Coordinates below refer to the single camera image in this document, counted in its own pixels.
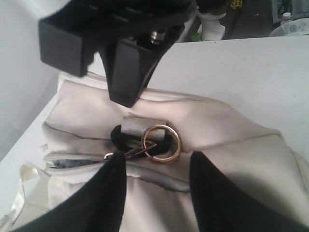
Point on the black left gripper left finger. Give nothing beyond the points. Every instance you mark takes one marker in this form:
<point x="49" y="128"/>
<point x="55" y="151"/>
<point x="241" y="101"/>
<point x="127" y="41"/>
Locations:
<point x="98" y="206"/>

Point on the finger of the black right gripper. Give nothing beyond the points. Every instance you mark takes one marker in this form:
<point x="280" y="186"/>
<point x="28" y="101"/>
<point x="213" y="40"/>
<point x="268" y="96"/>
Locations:
<point x="132" y="62"/>
<point x="60" y="50"/>

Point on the cream fabric duffel bag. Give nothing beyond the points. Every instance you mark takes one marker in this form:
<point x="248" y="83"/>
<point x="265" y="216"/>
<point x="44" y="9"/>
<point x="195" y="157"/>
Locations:
<point x="158" y="199"/>

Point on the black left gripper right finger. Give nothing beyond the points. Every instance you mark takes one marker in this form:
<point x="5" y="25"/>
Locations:
<point x="221" y="206"/>

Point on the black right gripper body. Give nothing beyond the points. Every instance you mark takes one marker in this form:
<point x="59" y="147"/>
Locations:
<point x="139" y="16"/>

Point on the gold key ring zipper pull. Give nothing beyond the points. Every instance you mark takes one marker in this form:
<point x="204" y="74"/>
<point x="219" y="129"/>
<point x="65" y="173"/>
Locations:
<point x="159" y="143"/>

